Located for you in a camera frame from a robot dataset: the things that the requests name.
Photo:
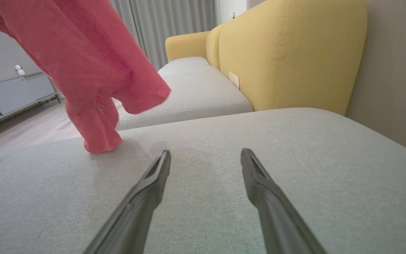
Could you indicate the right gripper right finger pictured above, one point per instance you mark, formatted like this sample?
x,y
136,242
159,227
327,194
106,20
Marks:
x,y
277,218

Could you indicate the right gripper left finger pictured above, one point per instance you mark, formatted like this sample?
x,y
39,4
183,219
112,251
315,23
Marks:
x,y
137,211

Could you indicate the red garment with white trim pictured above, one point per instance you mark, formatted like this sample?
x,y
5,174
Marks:
x,y
83,53

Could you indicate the large grey sofa seat cushion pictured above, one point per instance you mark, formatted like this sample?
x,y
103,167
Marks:
x,y
330,158

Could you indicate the small grey sofa seat cushion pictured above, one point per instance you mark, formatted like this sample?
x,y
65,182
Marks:
x,y
196,91

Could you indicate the white sofa label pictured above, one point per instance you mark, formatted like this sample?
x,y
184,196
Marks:
x,y
234,79

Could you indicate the yellow sofa backrest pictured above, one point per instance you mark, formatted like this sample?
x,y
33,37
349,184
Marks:
x,y
294,53

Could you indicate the grey sideboard cabinet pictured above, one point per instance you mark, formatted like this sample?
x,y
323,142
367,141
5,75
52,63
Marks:
x,y
12,93

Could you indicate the grey curtain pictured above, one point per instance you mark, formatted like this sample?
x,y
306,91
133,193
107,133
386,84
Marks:
x,y
174,24

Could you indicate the white wall switch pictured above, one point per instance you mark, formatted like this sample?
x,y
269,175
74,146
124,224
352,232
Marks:
x,y
232,14

